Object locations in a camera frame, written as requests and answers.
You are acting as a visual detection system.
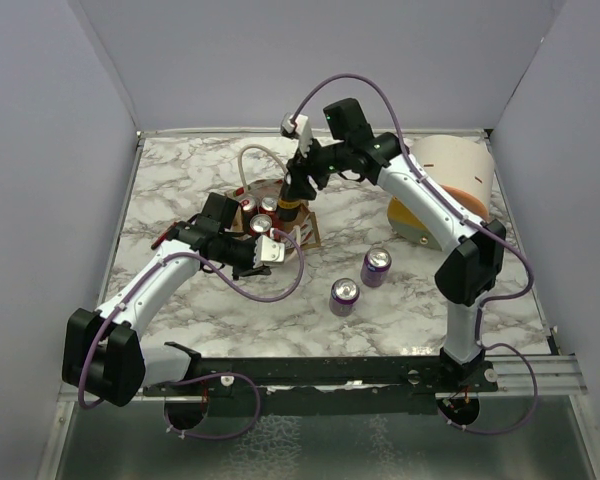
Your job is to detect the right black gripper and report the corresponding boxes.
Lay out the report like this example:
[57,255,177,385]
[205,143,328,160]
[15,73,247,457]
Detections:
[285,133,349,201]

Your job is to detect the black and yellow can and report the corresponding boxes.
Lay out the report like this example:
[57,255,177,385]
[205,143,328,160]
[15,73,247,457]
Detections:
[276,196,301,222]

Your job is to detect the watermelon canvas tote bag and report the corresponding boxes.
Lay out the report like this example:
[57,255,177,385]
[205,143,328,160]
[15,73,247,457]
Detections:
[225,144,322,251]

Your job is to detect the red cola can front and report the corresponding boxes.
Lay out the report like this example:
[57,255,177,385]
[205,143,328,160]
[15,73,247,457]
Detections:
[249,214,273,237]

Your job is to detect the red cola can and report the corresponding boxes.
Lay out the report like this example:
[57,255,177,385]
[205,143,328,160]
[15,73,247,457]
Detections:
[259,196,278,216]
[249,214,273,237]

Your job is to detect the silver blue slim can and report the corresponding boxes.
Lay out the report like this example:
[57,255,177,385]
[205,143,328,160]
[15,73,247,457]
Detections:
[240,196,259,216]

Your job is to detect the purple can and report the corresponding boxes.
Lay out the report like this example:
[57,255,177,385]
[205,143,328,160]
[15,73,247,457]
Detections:
[329,278,360,317]
[360,247,392,288]

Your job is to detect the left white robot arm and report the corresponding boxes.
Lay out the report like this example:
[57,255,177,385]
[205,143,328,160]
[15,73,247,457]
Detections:
[62,193,285,406]

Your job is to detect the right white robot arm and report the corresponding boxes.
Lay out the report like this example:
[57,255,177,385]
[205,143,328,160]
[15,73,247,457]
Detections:
[278,98,506,391]

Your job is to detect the red marker pen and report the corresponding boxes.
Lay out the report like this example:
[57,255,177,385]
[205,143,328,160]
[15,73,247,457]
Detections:
[150,224,175,251]

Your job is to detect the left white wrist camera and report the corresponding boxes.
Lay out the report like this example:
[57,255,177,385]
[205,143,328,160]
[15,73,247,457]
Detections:
[254,235,286,268]

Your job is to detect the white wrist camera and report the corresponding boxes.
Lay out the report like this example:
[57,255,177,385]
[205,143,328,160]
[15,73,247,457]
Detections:
[280,113,314,158]
[254,235,286,268]

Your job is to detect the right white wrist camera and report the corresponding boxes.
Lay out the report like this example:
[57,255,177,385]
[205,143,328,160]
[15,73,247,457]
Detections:
[280,113,314,158]

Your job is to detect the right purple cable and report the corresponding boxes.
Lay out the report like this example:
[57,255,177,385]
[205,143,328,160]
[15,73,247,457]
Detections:
[292,73,540,435]

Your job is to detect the purple cable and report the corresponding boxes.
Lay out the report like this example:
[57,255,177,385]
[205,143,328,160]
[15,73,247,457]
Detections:
[292,73,540,435]
[77,228,306,441]

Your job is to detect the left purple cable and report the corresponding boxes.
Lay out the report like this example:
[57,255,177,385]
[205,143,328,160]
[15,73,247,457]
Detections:
[77,228,306,441]

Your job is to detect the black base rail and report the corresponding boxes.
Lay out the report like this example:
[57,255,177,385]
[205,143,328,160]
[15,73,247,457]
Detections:
[143,354,497,416]

